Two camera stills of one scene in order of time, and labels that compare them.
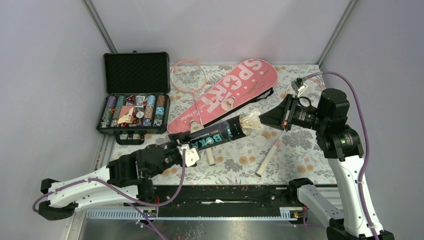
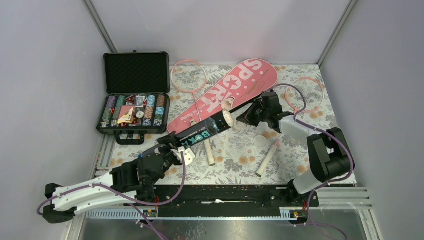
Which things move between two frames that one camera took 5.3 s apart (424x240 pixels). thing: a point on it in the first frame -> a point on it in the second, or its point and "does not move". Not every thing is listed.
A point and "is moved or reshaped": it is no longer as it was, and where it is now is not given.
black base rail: [223, 201] does not move
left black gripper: [179, 138] -> [170, 139]
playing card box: [127, 114] does not move
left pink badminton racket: [191, 76] does not move
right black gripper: [281, 116] -> [247, 117]
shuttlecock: [227, 104] does not move
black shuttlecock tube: [217, 133] is moved or reshaped
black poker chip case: [137, 100] does not move
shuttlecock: [250, 120] is moved or reshaped
